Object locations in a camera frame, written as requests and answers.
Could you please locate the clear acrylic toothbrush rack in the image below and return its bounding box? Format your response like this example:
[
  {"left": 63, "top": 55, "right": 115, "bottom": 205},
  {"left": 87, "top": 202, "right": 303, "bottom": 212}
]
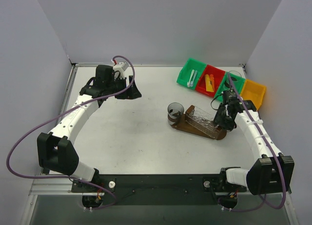
[{"left": 185, "top": 105, "right": 223, "bottom": 133}]

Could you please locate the grey glass cup with holder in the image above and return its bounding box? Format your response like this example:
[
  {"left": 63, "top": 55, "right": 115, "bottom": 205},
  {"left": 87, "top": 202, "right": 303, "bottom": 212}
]
[{"left": 167, "top": 102, "right": 184, "bottom": 125}]

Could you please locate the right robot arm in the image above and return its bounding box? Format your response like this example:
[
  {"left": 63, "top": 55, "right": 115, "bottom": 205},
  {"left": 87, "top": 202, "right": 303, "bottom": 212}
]
[{"left": 213, "top": 89, "right": 294, "bottom": 195}]

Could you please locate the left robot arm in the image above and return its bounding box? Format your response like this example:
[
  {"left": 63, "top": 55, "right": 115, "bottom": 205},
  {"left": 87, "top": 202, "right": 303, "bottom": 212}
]
[{"left": 37, "top": 62, "right": 142, "bottom": 192}]

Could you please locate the yellow toothpaste tube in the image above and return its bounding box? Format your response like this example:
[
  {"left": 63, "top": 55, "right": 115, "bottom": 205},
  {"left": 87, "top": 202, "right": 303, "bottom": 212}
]
[{"left": 205, "top": 75, "right": 215, "bottom": 93}]

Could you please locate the brown oval wooden tray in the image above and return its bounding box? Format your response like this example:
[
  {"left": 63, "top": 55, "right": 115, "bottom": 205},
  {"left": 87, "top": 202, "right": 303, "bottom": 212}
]
[{"left": 167, "top": 114, "right": 227, "bottom": 140}]

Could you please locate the orange toothpaste tube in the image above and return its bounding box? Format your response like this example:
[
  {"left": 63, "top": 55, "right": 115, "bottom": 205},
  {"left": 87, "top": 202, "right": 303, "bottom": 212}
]
[{"left": 209, "top": 74, "right": 215, "bottom": 91}]

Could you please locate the light blue toothbrush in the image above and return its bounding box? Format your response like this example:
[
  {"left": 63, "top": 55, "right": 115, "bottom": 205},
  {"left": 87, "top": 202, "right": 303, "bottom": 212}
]
[{"left": 190, "top": 71, "right": 197, "bottom": 87}]

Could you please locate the green bin with cups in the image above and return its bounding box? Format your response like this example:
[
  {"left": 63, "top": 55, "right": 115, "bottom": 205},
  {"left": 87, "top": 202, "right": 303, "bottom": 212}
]
[{"left": 214, "top": 70, "right": 245, "bottom": 102}]

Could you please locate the yellow bin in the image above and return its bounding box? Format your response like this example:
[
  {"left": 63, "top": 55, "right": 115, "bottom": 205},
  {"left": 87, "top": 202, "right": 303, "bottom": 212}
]
[{"left": 240, "top": 79, "right": 266, "bottom": 110}]

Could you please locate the clear glass cup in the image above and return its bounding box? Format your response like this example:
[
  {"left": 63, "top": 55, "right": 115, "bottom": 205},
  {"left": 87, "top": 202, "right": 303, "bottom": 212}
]
[{"left": 224, "top": 70, "right": 245, "bottom": 91}]

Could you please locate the red bin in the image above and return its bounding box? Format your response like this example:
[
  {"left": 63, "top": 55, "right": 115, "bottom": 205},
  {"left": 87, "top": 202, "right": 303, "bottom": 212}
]
[{"left": 195, "top": 65, "right": 225, "bottom": 97}]

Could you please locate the green bin with toothbrushes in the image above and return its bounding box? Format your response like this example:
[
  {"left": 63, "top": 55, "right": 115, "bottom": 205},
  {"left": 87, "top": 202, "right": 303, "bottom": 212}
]
[{"left": 176, "top": 58, "right": 207, "bottom": 90}]

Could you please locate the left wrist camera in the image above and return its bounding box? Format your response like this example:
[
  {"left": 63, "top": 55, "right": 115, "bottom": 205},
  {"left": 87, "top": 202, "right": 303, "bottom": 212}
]
[{"left": 113, "top": 62, "right": 129, "bottom": 75}]

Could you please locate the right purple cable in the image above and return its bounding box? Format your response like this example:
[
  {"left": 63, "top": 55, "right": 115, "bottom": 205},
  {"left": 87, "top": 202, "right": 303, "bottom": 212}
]
[{"left": 226, "top": 73, "right": 287, "bottom": 212}]

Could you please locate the purple cable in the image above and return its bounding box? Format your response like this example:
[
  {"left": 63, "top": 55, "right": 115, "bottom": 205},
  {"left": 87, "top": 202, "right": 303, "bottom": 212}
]
[
  {"left": 6, "top": 55, "right": 136, "bottom": 210},
  {"left": 226, "top": 73, "right": 287, "bottom": 212}
]

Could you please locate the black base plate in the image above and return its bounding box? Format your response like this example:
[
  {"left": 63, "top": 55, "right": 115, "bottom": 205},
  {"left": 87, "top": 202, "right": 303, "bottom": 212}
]
[{"left": 71, "top": 173, "right": 247, "bottom": 206}]

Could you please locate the aluminium frame rail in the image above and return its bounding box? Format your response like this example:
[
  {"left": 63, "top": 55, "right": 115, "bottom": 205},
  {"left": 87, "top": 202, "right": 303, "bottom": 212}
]
[{"left": 31, "top": 172, "right": 282, "bottom": 195}]

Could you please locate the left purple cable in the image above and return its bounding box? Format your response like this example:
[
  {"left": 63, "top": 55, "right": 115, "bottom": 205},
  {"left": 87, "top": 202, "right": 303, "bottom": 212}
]
[{"left": 6, "top": 55, "right": 136, "bottom": 210}]

